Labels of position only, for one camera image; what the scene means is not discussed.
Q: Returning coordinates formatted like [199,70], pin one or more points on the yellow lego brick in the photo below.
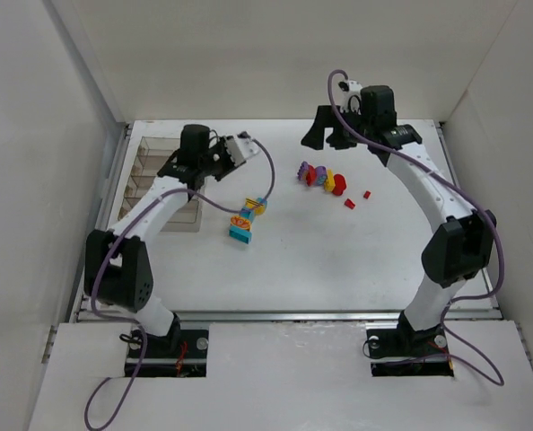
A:
[329,183]

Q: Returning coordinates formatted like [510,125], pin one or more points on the red rounded lego brick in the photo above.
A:
[339,185]

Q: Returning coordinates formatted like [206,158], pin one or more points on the yellow orange patterned lego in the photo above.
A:
[241,223]

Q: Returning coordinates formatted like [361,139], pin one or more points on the teal curved lego brick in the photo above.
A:
[248,214]

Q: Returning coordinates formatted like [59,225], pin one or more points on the purple round lego brick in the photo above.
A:
[321,175]

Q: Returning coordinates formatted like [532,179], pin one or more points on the yellow black striped lego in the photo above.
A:
[250,203]

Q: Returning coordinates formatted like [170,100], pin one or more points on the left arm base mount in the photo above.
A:
[182,357]

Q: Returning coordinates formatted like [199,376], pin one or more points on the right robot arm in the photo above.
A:
[462,240]

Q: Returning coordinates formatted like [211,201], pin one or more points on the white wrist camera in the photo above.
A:
[241,148]
[352,101]

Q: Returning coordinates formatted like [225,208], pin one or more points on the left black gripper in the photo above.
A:
[222,158]

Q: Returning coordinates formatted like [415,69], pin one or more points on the aluminium front rail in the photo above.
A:
[254,316]

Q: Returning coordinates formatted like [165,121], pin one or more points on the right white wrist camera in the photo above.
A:
[352,101]

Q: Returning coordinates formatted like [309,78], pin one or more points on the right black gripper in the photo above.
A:
[338,124]

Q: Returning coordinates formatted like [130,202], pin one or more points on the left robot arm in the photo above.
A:
[117,267]

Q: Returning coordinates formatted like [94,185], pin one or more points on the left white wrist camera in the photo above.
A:
[241,148]

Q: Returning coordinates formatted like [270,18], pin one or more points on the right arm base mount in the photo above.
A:
[395,352]

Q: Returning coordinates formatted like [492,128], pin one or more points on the small red lego piece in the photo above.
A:
[349,203]

